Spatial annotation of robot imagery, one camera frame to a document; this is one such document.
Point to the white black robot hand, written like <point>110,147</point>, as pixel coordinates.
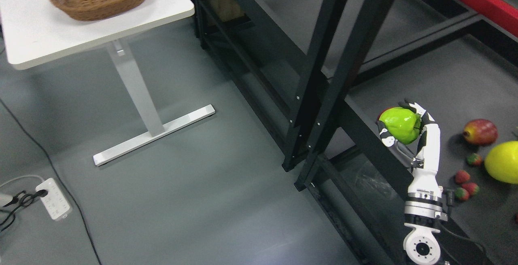
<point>422,156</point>

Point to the green apple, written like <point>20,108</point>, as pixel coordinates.
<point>402,123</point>

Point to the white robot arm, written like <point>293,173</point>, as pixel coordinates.
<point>423,214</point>

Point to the red apple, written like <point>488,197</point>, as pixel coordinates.
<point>480,132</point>

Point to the black metal shelf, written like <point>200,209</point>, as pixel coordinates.
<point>318,72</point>

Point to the strawberry left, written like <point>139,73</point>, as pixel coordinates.
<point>461,177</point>

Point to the strawberry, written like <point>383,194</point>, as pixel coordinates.
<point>461,194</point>
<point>474,160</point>
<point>471,187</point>
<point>461,177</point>

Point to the strawberry upper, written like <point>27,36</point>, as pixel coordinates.
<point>474,160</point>

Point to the strawberry lower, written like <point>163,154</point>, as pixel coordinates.
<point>461,194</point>

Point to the strawberry right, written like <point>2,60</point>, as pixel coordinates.
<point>471,187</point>

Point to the yellow lemon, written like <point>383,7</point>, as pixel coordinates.
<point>501,163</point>

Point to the white power strip near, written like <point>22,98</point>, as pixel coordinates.
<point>54,201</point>

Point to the white standing desk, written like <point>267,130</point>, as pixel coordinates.
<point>36,32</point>

